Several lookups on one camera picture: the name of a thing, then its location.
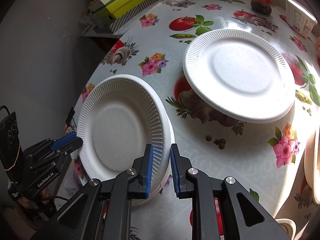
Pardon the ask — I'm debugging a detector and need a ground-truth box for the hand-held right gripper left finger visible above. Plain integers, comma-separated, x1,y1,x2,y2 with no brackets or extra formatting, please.
31,144,153,240

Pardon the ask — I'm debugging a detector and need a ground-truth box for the white foam plate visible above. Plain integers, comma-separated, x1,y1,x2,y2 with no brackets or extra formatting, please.
79,110,175,207
76,74,168,180
182,29,296,123

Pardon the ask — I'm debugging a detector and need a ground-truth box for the person's left hand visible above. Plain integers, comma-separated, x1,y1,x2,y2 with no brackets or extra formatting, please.
19,190,57,217

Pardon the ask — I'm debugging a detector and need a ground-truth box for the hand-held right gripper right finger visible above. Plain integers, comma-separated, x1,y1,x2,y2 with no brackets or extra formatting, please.
170,144,290,240

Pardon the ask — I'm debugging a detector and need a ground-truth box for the beige paper bowl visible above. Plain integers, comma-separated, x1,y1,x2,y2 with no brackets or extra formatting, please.
275,217,297,240
304,127,320,205

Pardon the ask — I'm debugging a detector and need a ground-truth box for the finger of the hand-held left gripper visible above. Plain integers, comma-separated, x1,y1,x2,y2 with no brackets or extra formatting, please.
51,132,77,152
59,137,83,157

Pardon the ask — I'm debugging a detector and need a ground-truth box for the printed vegetable tablecloth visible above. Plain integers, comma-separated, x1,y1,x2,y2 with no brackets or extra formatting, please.
64,0,320,240

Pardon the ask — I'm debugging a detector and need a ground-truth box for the white plastic tub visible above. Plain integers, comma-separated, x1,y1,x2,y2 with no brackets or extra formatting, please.
283,0,318,38

